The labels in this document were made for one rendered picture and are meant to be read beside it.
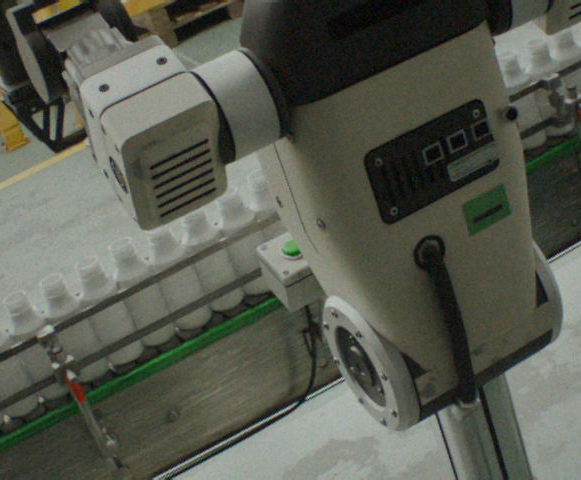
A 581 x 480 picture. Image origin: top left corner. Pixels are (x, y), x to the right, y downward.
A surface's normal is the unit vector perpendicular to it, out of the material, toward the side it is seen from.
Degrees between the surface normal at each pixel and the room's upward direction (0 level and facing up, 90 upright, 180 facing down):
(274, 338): 90
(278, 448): 0
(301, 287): 110
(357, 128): 90
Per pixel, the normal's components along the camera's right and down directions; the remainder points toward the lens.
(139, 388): 0.42, 0.26
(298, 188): -0.85, 0.44
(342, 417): -0.31, -0.86
